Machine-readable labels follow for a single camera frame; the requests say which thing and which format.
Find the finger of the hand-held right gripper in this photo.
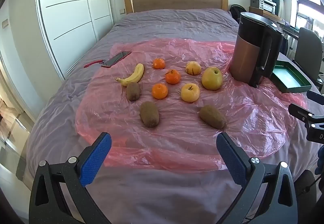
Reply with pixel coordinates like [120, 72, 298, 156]
[289, 104, 324, 142]
[307, 91, 324, 106]

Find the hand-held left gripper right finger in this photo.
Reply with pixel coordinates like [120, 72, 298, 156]
[216, 132, 298, 224]

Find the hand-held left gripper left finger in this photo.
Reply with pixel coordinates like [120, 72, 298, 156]
[29, 132, 112, 224]

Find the green tray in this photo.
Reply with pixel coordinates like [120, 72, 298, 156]
[271, 60, 313, 93]

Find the brown kiwi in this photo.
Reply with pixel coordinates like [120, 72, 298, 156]
[199, 105, 226, 129]
[140, 101, 160, 128]
[126, 82, 141, 101]

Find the small yellow apple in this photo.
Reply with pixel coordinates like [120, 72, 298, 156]
[181, 83, 200, 102]

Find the large yellow-green apple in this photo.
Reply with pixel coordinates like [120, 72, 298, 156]
[201, 66, 223, 91]

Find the orange tangerine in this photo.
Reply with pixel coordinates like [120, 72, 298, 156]
[165, 69, 182, 85]
[152, 58, 166, 70]
[151, 83, 168, 100]

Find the yellow banana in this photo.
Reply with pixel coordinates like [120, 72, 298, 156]
[115, 63, 145, 87]

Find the striped yellow fruit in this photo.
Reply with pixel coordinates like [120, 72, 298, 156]
[185, 61, 202, 75]

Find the person's right hand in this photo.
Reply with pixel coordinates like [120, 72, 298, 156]
[315, 145, 324, 176]

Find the grey chair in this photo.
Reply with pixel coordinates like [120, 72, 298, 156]
[292, 28, 324, 83]

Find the pink plastic sheet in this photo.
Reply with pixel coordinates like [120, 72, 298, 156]
[75, 38, 308, 172]

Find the steel and black kettle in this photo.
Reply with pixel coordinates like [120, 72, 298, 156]
[229, 12, 284, 88]

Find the desk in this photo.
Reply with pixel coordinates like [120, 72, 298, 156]
[275, 20, 304, 37]

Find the wooden dresser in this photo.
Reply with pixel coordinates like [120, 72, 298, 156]
[249, 6, 282, 22]

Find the red smartphone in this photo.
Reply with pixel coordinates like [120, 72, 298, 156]
[102, 51, 131, 68]

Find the white printer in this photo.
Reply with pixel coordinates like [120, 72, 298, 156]
[250, 0, 277, 15]

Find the black backpack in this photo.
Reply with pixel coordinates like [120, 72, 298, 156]
[230, 4, 247, 22]

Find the white wardrobe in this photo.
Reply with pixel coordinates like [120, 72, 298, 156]
[35, 0, 113, 81]

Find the red lanyard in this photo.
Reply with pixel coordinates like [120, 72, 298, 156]
[84, 60, 105, 68]

